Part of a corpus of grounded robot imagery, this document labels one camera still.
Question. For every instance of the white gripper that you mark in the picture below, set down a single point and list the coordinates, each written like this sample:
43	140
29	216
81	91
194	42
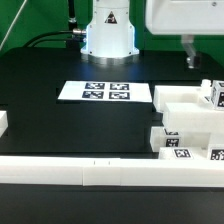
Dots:
186	18

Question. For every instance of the white tagged cube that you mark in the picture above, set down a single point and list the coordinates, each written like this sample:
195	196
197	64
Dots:
217	95

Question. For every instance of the white chair back frame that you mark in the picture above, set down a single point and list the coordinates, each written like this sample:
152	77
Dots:
187	109

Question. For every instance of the white chair seat part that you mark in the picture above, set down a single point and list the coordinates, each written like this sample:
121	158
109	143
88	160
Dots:
213	143

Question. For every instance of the white marker base sheet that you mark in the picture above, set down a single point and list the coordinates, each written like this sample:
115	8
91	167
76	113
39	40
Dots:
106	91

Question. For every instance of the black vertical pole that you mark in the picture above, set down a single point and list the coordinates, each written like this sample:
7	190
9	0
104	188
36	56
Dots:
71	12

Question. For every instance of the white front fence bar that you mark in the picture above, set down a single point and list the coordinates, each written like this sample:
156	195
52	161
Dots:
110	172

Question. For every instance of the white fence bar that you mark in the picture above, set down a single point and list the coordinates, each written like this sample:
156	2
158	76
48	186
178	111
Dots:
3	122
110	172

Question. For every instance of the white left fence bar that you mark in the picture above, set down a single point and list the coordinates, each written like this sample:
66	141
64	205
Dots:
3	122

